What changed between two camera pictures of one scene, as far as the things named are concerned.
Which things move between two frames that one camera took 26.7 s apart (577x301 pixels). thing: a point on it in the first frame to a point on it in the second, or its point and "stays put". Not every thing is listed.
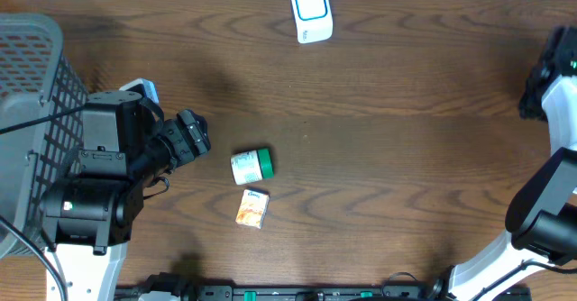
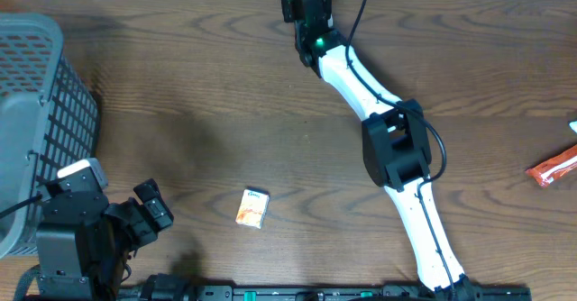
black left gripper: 178,148 to 140,228
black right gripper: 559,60 to 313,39
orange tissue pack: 252,207 stays put
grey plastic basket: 42,108 stays put
